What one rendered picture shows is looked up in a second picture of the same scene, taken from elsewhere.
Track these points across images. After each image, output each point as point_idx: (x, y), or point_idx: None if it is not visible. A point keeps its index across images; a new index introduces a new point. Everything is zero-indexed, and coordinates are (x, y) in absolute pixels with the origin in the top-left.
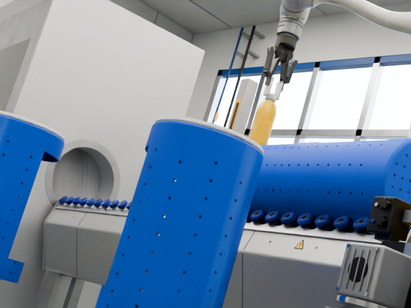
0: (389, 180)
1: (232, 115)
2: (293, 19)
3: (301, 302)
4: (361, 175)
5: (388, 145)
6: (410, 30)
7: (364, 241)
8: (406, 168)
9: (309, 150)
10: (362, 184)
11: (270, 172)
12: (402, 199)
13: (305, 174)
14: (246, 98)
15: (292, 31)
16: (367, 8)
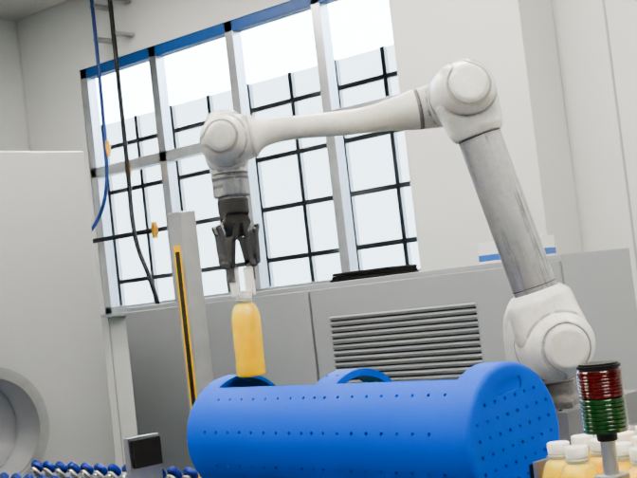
0: (477, 452)
1: (176, 272)
2: (232, 173)
3: None
4: (435, 451)
5: (454, 396)
6: (398, 127)
7: None
8: (490, 422)
9: (342, 406)
10: (441, 463)
11: (298, 445)
12: (499, 464)
13: (353, 449)
14: (187, 241)
15: (237, 191)
16: (332, 125)
